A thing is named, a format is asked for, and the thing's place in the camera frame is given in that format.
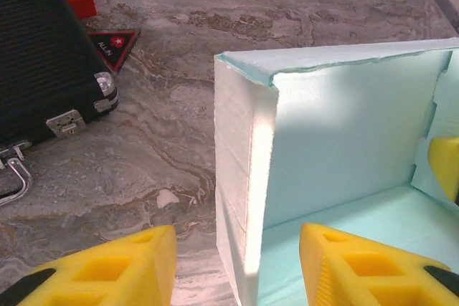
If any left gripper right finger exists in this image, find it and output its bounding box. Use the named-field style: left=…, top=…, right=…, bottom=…
left=299, top=222, right=459, bottom=306

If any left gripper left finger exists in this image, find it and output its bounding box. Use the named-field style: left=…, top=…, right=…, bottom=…
left=0, top=225, right=179, bottom=306

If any light blue paper box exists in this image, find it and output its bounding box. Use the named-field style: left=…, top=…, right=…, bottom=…
left=213, top=37, right=459, bottom=306

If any black red triangle card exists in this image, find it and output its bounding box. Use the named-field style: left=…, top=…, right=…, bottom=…
left=87, top=29, right=142, bottom=73

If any black case with silver handle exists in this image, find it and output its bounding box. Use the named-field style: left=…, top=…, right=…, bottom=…
left=0, top=0, right=120, bottom=210

